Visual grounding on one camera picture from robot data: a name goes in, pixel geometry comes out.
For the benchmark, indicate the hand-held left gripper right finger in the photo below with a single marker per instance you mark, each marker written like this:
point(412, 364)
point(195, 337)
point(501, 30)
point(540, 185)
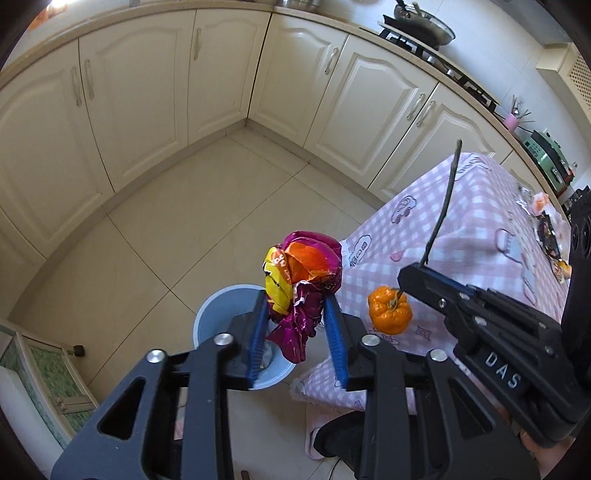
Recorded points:
point(334, 341)

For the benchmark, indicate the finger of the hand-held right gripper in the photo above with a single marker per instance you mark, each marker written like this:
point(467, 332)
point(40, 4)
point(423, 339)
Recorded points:
point(425, 288)
point(455, 284)

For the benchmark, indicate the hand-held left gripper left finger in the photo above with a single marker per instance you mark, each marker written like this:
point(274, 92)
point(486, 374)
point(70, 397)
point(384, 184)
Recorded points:
point(258, 341)

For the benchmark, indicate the light blue trash bin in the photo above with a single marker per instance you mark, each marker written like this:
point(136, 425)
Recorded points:
point(217, 309)

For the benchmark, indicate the purple snack wrapper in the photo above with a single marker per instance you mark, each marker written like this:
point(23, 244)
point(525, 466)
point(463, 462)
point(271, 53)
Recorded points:
point(304, 258)

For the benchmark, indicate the thin brown twig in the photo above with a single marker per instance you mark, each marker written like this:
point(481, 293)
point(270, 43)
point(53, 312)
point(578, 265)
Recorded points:
point(447, 194)

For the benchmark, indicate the person's right forearm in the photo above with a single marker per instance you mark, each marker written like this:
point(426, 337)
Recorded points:
point(547, 464)

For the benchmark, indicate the pink checked tablecloth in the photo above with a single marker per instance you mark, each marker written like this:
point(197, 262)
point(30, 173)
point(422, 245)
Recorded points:
point(461, 230)

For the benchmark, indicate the person's black-socked foot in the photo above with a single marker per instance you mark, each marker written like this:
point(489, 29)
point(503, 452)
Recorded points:
point(339, 434)

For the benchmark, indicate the clear plastic food wrap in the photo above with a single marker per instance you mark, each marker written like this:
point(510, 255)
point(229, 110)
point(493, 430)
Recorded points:
point(533, 201)

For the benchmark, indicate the cream cabinet door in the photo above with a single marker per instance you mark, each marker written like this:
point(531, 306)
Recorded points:
point(295, 78)
point(438, 147)
point(226, 69)
point(369, 106)
point(18, 249)
point(41, 147)
point(138, 101)

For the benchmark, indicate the green countertop appliance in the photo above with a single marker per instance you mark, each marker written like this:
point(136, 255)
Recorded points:
point(547, 157)

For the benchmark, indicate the pink utensil holder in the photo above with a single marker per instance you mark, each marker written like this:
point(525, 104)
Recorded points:
point(512, 121)

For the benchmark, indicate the black door stopper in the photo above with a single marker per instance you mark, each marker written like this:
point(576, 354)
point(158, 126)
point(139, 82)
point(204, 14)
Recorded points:
point(79, 350)

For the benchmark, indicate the green glass cabinet door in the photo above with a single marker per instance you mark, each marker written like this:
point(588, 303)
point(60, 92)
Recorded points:
point(41, 374)

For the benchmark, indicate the black gas stove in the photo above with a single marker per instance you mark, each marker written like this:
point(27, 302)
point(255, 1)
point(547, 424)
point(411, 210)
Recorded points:
point(443, 64)

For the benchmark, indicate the white lattice radiator cover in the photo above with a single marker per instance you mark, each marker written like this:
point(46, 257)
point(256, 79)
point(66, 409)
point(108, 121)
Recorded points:
point(577, 83)

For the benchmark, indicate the frying pan with lid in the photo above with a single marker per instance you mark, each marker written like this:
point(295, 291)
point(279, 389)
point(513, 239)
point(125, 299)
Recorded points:
point(422, 23)

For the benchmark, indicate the stainless steel pot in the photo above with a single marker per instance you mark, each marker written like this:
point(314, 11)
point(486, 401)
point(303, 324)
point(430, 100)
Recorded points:
point(300, 3)

